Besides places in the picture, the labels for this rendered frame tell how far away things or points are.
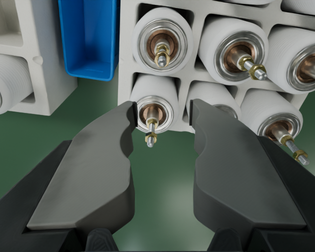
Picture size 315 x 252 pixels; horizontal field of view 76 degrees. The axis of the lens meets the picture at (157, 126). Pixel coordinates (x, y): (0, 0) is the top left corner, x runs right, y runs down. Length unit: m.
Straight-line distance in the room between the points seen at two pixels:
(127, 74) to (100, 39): 0.20
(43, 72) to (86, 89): 0.21
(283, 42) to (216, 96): 0.14
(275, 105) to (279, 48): 0.10
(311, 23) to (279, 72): 0.11
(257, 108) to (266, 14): 0.16
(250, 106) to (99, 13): 0.42
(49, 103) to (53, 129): 0.28
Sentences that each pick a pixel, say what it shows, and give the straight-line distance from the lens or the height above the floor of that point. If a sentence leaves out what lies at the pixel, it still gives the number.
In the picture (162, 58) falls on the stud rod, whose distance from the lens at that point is 0.24.
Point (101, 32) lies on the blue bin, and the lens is 0.59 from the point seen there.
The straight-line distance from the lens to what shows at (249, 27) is 0.35.
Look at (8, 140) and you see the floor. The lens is 0.90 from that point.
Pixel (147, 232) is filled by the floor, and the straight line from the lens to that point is 1.15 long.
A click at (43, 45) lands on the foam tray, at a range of 0.48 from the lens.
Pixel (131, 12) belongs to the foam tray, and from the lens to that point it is 0.39.
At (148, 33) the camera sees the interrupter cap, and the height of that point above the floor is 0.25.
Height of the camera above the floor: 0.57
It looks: 58 degrees down
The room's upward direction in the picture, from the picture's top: 178 degrees counter-clockwise
